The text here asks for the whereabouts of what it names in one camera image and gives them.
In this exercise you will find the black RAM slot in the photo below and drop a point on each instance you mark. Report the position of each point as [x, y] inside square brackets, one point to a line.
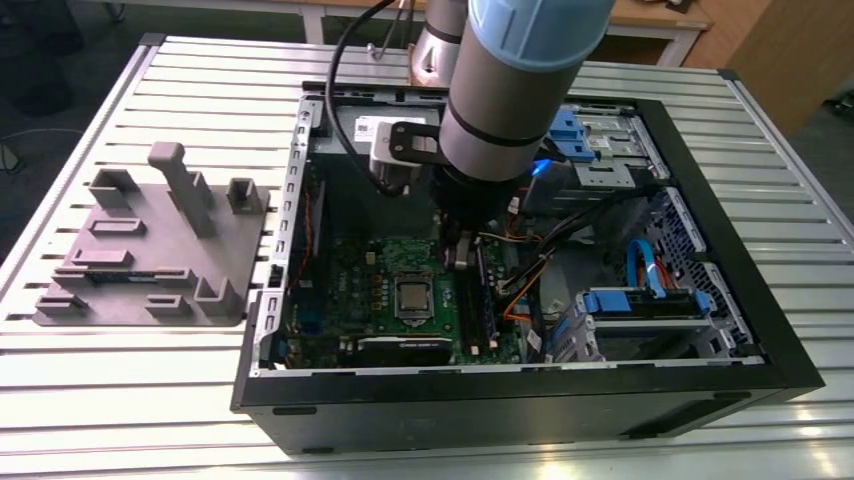
[494, 310]
[486, 310]
[478, 310]
[470, 310]

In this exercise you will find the black graphics card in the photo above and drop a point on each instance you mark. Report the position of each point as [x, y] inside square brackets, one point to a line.
[401, 350]

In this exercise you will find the hard disk in blue carrier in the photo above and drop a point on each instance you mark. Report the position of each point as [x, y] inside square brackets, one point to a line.
[641, 302]

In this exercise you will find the RAM stick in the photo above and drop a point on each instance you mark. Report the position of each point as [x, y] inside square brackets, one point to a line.
[128, 278]

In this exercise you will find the metal disk bay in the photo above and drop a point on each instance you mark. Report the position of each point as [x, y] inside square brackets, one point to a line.
[655, 325]

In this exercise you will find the wooden desk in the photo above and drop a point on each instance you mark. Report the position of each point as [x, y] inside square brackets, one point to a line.
[668, 22]

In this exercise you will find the blue plastic drive carrier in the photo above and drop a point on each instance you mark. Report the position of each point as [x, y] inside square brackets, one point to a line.
[577, 145]

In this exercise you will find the green motherboard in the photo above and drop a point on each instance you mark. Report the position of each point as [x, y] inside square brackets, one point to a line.
[354, 300]

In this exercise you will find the grey parts rack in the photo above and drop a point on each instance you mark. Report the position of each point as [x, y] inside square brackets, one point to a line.
[168, 235]

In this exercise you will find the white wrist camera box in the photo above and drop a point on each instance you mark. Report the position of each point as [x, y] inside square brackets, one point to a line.
[384, 145]

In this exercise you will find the grey power supply unit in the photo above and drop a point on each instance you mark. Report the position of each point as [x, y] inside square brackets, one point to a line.
[341, 200]

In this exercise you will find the black PC case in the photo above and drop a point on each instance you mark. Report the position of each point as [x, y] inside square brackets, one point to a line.
[468, 415]

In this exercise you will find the wooden cabinet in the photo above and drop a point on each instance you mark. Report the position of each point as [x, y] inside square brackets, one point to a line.
[788, 50]

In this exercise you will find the metal drive cage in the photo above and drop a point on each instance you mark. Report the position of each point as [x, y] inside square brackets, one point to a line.
[608, 180]

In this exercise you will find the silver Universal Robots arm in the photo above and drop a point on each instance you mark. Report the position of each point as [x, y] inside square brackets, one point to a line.
[514, 90]

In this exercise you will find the blue plastic rails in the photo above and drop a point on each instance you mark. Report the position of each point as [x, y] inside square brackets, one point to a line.
[561, 335]

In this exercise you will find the CPU socket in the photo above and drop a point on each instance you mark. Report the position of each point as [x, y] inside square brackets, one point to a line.
[416, 320]

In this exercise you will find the blue board connector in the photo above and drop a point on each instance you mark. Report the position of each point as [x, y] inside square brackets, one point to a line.
[310, 320]

